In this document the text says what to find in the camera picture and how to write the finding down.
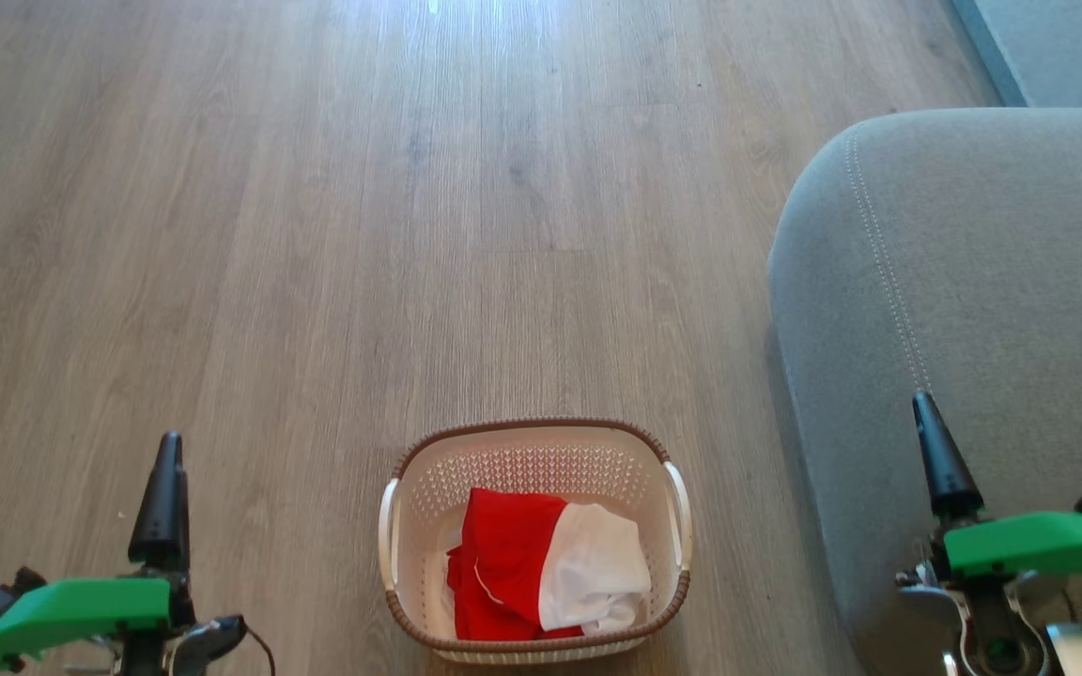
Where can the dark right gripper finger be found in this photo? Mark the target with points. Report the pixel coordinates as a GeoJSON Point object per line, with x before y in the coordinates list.
{"type": "Point", "coordinates": [947, 469]}

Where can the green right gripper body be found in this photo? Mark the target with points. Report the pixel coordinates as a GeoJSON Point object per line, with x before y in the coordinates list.
{"type": "Point", "coordinates": [1039, 549]}

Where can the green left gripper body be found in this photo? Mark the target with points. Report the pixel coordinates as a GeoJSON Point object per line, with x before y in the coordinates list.
{"type": "Point", "coordinates": [81, 606]}

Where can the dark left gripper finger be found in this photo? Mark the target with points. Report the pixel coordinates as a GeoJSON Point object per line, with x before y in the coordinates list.
{"type": "Point", "coordinates": [162, 512]}

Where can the red garment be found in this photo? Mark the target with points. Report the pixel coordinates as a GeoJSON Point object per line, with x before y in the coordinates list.
{"type": "Point", "coordinates": [503, 545]}

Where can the white garment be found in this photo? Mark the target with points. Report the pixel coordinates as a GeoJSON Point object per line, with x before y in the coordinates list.
{"type": "Point", "coordinates": [593, 563]}

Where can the grey stitched sofa chaise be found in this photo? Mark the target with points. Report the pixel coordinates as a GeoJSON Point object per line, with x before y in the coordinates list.
{"type": "Point", "coordinates": [973, 282]}

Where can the wide grey sofa seat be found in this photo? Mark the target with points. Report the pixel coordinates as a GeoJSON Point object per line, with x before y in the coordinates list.
{"type": "Point", "coordinates": [1067, 47]}

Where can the beige plastic laundry basket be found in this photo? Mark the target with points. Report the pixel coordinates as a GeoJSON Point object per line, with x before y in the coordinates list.
{"type": "Point", "coordinates": [522, 460]}

